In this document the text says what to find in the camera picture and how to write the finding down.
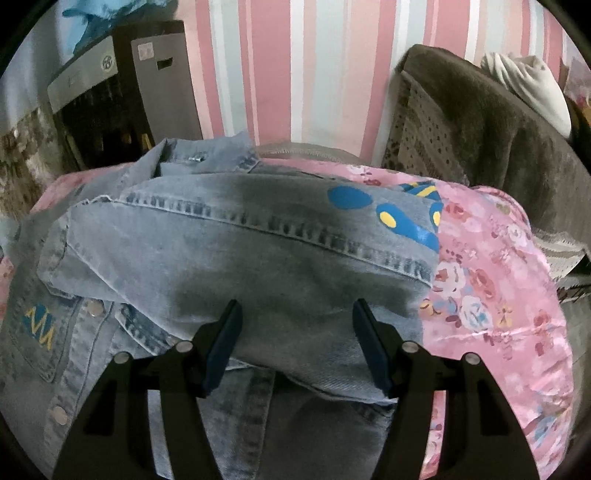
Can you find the grey water dispenser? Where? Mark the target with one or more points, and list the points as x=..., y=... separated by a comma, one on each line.
x=161, y=92

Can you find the black garment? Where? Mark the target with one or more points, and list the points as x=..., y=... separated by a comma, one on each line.
x=581, y=124

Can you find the pink floral bed sheet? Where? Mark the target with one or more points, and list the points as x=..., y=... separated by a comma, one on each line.
x=498, y=323

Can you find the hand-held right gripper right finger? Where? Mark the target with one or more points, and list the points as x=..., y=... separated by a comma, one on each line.
x=374, y=350

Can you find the blue cloth cover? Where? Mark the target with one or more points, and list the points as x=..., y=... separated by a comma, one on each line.
x=92, y=13

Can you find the striped floral curtain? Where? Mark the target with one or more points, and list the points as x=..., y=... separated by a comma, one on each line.
x=23, y=161

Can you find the brown blanket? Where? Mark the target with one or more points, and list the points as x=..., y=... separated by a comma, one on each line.
x=498, y=138

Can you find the blue denim jacket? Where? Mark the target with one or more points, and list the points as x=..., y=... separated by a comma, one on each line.
x=231, y=258

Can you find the floral gift bag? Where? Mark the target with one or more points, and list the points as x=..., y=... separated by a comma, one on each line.
x=577, y=78

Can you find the white folded garment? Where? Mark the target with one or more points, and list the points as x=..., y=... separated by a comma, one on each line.
x=531, y=87

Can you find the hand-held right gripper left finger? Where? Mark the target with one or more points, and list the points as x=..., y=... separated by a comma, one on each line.
x=221, y=350

